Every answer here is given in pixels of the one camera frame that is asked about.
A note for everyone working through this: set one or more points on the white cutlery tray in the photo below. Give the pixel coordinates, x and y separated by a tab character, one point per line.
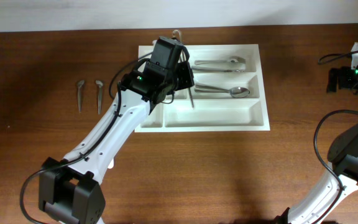
216	111

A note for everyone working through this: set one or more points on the white plastic knife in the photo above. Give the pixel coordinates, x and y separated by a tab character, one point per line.
111	164

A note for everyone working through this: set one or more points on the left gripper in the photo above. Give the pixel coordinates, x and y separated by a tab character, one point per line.
189	80

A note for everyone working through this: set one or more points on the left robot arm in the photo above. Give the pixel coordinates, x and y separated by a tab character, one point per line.
70	189

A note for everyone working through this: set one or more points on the metal fork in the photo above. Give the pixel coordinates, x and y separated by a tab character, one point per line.
234	59
206	69

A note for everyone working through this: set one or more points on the small bent spoon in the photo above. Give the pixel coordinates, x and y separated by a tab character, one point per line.
100	85
80	85

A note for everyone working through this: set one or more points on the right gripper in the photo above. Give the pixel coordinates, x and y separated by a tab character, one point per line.
343	71

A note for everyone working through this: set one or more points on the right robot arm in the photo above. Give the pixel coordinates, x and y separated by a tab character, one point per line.
340	178

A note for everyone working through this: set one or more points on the metal tongs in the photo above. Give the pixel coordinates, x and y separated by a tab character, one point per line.
177	34

